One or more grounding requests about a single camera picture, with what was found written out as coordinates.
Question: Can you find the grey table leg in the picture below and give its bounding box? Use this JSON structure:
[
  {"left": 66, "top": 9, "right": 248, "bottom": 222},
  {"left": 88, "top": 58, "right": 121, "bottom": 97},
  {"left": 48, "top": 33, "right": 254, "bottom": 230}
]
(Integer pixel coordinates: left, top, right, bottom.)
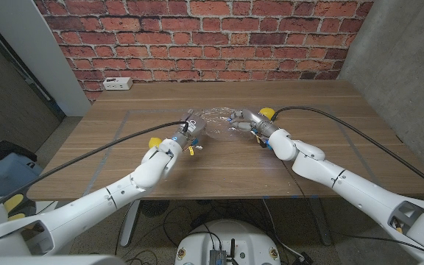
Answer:
[{"left": 309, "top": 197, "right": 333, "bottom": 247}]

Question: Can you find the clear plastic wrap sheet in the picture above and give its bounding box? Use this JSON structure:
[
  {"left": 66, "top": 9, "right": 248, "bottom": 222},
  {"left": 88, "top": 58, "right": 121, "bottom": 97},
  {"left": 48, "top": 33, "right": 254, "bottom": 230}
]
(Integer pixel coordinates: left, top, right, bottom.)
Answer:
[{"left": 188, "top": 106, "right": 257, "bottom": 143}]

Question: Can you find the small grey electronics box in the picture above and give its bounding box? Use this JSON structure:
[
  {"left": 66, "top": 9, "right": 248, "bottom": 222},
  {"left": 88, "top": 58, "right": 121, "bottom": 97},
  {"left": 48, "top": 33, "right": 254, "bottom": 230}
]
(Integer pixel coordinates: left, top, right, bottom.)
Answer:
[{"left": 208, "top": 249, "right": 228, "bottom": 265}]

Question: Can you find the white table leg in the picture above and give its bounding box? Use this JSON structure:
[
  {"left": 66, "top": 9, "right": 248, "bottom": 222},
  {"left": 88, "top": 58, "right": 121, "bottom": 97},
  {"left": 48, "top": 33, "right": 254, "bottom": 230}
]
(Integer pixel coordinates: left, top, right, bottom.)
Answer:
[{"left": 120, "top": 199, "right": 141, "bottom": 247}]

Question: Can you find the dark wood-grain door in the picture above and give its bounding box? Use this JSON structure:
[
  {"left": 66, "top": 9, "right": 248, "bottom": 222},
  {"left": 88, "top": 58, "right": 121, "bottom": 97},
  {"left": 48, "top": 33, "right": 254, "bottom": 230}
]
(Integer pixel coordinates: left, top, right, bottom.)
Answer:
[{"left": 0, "top": 21, "right": 66, "bottom": 154}]

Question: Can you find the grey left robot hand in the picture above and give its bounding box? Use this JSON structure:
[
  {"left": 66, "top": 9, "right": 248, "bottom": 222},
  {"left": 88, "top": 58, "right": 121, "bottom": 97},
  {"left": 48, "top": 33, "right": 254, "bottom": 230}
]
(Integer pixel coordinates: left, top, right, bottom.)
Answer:
[{"left": 171, "top": 112, "right": 208, "bottom": 148}]

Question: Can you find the red brick print backdrop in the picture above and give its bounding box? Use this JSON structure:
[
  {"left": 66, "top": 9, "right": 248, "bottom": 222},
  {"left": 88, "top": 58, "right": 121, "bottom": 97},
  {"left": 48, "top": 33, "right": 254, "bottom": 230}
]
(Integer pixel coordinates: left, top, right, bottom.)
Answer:
[{"left": 33, "top": 0, "right": 375, "bottom": 102}]

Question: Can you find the white robot torso base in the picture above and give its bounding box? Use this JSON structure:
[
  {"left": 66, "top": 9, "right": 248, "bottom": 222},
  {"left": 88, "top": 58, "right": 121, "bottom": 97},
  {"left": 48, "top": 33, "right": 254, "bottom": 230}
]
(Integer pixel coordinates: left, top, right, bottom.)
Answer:
[{"left": 174, "top": 219, "right": 282, "bottom": 265}]

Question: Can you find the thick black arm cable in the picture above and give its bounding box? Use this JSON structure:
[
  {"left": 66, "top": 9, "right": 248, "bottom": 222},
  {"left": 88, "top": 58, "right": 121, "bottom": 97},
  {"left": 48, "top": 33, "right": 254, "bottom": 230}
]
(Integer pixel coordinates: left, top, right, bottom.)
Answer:
[
  {"left": 270, "top": 105, "right": 424, "bottom": 196},
  {"left": 0, "top": 120, "right": 190, "bottom": 220}
]

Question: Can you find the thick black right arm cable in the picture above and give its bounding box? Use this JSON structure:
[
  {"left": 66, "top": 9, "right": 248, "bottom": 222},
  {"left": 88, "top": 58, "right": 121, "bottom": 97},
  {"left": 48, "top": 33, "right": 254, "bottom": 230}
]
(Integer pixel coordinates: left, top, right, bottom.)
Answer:
[{"left": 270, "top": 105, "right": 424, "bottom": 196}]

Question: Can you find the yellow and black tool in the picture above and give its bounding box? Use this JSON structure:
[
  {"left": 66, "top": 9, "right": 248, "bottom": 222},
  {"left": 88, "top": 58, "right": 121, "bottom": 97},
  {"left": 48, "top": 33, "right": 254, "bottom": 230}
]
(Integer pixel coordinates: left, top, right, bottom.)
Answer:
[{"left": 4, "top": 193, "right": 25, "bottom": 222}]

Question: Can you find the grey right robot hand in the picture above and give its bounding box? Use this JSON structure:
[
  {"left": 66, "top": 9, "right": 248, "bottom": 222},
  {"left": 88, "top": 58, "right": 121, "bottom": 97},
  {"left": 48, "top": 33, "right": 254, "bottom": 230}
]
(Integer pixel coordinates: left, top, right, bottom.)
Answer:
[{"left": 228, "top": 108, "right": 281, "bottom": 139}]

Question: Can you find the black round fan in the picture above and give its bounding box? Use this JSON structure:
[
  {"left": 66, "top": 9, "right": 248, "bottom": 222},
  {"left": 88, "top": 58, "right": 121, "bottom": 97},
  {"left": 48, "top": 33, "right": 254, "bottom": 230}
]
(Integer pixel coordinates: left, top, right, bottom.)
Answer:
[{"left": 140, "top": 199, "right": 165, "bottom": 218}]

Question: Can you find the white power strip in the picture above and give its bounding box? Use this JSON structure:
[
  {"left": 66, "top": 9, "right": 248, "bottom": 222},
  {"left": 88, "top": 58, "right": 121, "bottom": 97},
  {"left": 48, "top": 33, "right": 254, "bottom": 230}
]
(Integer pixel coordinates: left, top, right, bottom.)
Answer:
[{"left": 102, "top": 77, "right": 134, "bottom": 91}]

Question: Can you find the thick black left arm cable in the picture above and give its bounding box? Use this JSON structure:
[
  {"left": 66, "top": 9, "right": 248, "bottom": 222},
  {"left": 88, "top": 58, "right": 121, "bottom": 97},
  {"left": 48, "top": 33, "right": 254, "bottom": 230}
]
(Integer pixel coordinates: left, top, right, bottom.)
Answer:
[{"left": 0, "top": 120, "right": 190, "bottom": 220}]

